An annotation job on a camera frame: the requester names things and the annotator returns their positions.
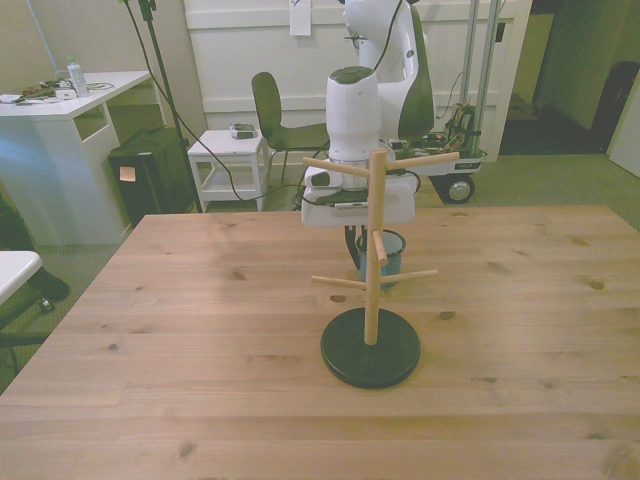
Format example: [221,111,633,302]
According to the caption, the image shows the wheeled robot cart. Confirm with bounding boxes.
[382,0,506,206]

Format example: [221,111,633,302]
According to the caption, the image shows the black tripod stand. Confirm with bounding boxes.
[117,0,204,214]

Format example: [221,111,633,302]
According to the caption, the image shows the white paper sheet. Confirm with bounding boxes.
[288,0,314,37]

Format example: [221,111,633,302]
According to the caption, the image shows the blue enamel mug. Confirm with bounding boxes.
[355,228,407,293]

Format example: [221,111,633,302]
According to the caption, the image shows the white rounded table edge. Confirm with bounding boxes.
[0,249,43,307]

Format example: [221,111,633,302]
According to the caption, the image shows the clear plastic bottle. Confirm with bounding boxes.
[66,55,92,99]

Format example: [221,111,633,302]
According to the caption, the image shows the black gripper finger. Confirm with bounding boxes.
[344,226,362,272]

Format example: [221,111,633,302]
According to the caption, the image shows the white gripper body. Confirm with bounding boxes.
[301,172,418,229]

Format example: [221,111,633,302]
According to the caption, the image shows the black computer tower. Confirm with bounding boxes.
[107,127,197,227]

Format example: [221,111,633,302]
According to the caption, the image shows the white desk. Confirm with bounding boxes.
[0,69,167,247]

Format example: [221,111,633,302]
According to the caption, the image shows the wooden mug tree black base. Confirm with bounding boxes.
[303,148,460,390]

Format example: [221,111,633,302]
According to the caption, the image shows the tangled wires on desk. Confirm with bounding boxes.
[13,78,66,105]

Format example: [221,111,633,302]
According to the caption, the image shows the white square stool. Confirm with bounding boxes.
[187,128,269,212]

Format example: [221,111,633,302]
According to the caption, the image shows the black chair base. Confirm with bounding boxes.
[0,294,55,377]

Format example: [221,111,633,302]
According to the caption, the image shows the dark olive chair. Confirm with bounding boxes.
[250,71,332,182]

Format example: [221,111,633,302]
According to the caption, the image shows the black tall case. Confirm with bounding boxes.
[592,60,640,157]

